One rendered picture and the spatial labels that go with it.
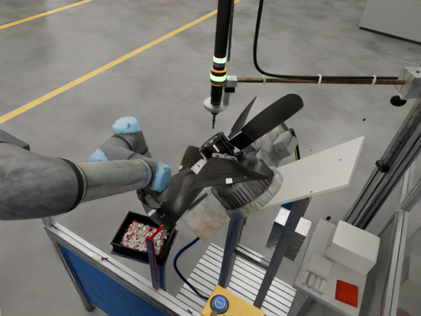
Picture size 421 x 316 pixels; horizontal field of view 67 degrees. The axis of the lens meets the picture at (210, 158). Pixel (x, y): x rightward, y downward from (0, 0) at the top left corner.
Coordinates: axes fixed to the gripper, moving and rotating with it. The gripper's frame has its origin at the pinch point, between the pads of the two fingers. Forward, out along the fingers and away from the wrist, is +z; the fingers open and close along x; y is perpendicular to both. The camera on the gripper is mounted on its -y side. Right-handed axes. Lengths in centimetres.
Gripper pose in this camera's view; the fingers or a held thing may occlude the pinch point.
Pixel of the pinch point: (154, 206)
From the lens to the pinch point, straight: 115.8
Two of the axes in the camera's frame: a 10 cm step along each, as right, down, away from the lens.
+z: 2.0, 8.0, 5.7
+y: 8.5, 1.5, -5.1
